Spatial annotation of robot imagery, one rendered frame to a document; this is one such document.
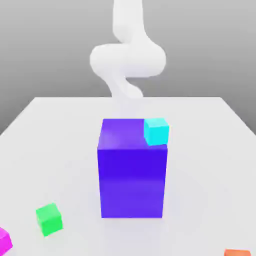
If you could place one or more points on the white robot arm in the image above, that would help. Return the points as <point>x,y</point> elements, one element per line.
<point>128,60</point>

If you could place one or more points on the small cyan cube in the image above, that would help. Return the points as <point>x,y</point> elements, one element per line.
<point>156,132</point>

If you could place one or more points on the small green cube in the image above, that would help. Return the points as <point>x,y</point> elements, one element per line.
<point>49,220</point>

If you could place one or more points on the small orange cube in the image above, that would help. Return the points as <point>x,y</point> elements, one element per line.
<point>237,252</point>

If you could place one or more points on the small magenta cube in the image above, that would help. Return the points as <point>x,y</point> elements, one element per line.
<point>4,242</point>

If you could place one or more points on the large purple box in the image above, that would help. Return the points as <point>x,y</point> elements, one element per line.
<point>132,180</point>

